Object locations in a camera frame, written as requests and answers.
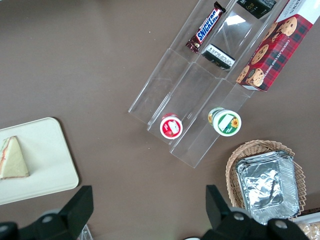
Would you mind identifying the clear acrylic stepped stand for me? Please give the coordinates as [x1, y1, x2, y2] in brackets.
[127, 48, 255, 169]
[169, 0, 291, 85]

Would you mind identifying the clear bag of crackers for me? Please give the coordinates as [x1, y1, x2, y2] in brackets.
[299, 221, 320, 240]

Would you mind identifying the red tartan cookie box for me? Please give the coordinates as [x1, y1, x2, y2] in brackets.
[235, 0, 320, 93]

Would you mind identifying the beige rectangular plastic tray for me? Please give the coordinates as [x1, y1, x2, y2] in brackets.
[0, 116, 80, 207]

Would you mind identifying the red lid yoghurt cup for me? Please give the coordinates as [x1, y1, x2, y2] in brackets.
[159, 112, 184, 140]

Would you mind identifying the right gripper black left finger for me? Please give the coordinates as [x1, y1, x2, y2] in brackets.
[19, 185, 94, 240]

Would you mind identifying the green lid yoghurt cup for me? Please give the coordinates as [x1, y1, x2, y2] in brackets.
[207, 107, 243, 137]

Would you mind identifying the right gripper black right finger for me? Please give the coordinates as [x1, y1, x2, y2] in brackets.
[204, 184, 270, 240]

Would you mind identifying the brown Snickers bar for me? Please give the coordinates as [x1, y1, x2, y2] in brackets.
[185, 0, 227, 55]

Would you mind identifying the stack of foil containers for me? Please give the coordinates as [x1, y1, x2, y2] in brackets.
[234, 149, 301, 226]

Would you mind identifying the light oval wicker basket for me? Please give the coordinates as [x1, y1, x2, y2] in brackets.
[225, 140, 305, 219]

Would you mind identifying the small black chocolate box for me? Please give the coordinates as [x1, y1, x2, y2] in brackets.
[235, 0, 278, 20]
[201, 43, 236, 72]

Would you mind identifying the triangular white bread sandwich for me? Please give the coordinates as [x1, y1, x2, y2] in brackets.
[0, 135, 31, 181]

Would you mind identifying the white rectangular snack tray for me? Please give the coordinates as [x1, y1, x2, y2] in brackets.
[291, 213, 320, 240]

